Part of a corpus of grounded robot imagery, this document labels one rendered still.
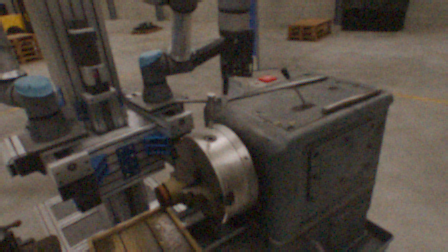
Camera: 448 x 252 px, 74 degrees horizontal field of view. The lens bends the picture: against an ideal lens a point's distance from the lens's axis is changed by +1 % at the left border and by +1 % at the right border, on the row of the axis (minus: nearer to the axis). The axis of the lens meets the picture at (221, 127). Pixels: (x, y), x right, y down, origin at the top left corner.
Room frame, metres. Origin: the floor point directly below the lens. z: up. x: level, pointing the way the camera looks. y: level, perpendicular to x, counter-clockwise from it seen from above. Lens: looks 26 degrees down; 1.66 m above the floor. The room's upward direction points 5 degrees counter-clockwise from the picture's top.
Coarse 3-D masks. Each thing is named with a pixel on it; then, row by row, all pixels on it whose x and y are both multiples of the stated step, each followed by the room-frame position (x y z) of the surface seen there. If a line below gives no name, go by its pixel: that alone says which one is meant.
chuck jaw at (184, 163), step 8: (184, 144) 0.84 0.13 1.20; (176, 152) 0.83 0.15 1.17; (184, 152) 0.82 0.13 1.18; (176, 160) 0.80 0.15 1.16; (184, 160) 0.81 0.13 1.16; (192, 160) 0.82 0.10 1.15; (176, 168) 0.79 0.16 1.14; (184, 168) 0.79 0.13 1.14; (192, 168) 0.80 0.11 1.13; (176, 176) 0.77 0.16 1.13; (184, 176) 0.77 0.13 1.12
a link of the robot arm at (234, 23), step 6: (222, 12) 0.77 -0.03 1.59; (222, 18) 0.72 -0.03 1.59; (228, 18) 0.71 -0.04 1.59; (234, 18) 0.70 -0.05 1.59; (240, 18) 0.71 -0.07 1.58; (246, 18) 0.72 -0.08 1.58; (222, 24) 0.72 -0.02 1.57; (228, 24) 0.71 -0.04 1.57; (234, 24) 0.71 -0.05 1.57; (240, 24) 0.71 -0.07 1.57; (246, 24) 0.72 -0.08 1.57; (222, 30) 0.73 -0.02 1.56; (228, 30) 0.71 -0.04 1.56; (234, 30) 0.71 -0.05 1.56; (240, 30) 0.71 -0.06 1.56
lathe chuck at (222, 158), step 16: (192, 144) 0.81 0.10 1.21; (208, 144) 0.77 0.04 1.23; (224, 144) 0.77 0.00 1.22; (208, 160) 0.73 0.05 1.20; (224, 160) 0.73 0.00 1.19; (240, 160) 0.74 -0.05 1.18; (192, 176) 0.84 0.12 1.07; (208, 176) 0.74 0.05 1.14; (224, 176) 0.69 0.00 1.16; (240, 176) 0.71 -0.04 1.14; (224, 192) 0.67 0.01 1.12; (240, 192) 0.69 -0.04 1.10; (208, 208) 0.76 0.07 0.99; (224, 208) 0.67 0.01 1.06; (240, 208) 0.70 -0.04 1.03
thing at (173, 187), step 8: (160, 184) 0.75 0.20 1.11; (168, 184) 0.73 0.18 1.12; (176, 184) 0.73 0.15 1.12; (184, 184) 0.75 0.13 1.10; (160, 192) 0.71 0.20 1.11; (168, 192) 0.72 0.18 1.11; (176, 192) 0.72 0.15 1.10; (160, 200) 0.74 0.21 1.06; (168, 200) 0.70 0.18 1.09; (176, 200) 0.71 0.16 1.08
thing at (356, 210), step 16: (352, 192) 0.92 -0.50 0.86; (368, 192) 0.97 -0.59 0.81; (336, 208) 0.84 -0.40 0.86; (352, 208) 0.91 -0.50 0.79; (368, 208) 1.00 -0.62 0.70; (240, 224) 0.87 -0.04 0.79; (256, 224) 0.79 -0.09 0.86; (304, 224) 0.77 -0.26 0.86; (320, 224) 0.81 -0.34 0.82; (336, 224) 0.86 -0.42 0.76; (352, 224) 0.92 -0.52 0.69; (272, 240) 0.72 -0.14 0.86; (288, 240) 0.71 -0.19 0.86; (320, 240) 0.82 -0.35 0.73; (336, 240) 0.86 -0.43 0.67; (352, 240) 0.93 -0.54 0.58
